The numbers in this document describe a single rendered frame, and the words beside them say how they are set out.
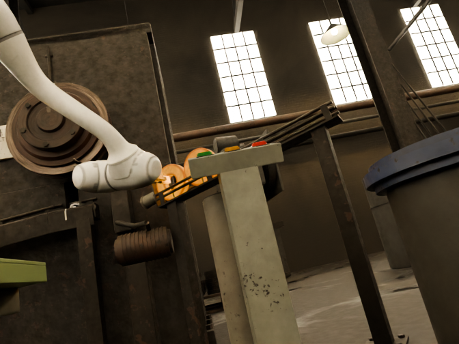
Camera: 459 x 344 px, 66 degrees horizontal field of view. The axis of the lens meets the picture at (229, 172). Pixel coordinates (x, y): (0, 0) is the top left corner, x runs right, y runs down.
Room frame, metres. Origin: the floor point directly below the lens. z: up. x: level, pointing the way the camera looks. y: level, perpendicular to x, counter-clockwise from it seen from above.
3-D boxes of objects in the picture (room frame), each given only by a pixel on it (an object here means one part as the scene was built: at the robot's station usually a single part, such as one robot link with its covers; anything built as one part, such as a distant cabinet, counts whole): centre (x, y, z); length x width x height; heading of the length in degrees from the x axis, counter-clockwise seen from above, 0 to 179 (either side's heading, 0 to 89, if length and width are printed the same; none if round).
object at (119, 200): (1.58, 0.52, 0.68); 0.11 x 0.08 x 0.24; 7
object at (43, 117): (1.44, 0.73, 1.11); 0.28 x 0.06 x 0.28; 97
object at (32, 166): (1.54, 0.75, 1.11); 0.47 x 0.06 x 0.47; 97
